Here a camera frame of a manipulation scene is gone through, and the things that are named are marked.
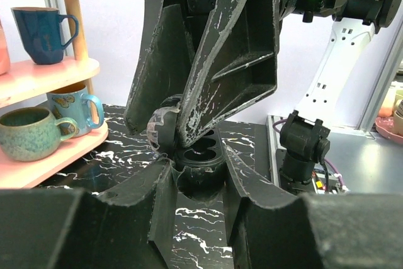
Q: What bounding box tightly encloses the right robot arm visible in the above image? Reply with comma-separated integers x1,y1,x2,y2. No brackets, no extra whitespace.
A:
125,0,402,194

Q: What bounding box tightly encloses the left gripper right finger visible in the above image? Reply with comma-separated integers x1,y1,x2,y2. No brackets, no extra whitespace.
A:
223,146,402,268

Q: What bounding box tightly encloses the pink plate with bowls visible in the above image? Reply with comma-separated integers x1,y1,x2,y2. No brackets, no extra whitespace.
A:
375,86,402,145

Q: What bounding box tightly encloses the pink three-tier shelf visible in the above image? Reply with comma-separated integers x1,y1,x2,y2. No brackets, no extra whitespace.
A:
0,0,110,190

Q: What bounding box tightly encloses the black marble mat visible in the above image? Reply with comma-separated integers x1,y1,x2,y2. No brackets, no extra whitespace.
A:
39,104,270,268

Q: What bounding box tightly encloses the teal glazed mug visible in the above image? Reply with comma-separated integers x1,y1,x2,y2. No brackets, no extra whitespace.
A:
1,107,79,162

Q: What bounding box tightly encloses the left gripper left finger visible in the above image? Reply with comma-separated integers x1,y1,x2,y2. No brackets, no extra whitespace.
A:
1,158,177,268

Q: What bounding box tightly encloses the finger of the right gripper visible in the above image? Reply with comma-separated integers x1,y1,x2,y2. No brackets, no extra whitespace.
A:
124,4,195,134

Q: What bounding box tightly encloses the dark blue mug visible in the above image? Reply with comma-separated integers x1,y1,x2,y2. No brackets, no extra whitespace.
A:
11,7,79,65

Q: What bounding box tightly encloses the black earbud charging case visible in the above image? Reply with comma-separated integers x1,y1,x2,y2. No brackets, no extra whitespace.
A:
146,94,227,206

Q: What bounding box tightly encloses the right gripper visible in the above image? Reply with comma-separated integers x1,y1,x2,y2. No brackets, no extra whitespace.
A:
143,0,297,147

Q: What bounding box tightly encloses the pink mug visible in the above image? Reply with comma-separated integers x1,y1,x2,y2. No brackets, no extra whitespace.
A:
0,25,11,75

